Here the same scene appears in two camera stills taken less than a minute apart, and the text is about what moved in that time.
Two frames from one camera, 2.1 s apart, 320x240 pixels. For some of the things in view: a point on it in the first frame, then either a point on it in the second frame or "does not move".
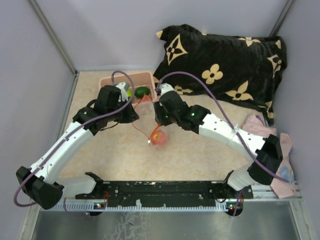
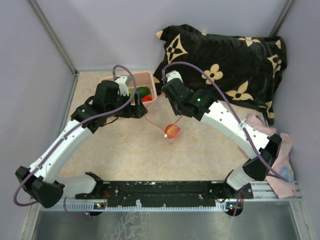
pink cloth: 282,189 does not move
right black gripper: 158,109 → 175,108
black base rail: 163,193 does not move
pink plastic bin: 135,80 does not move
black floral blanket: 245,70 does not move
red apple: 159,138 → 171,130
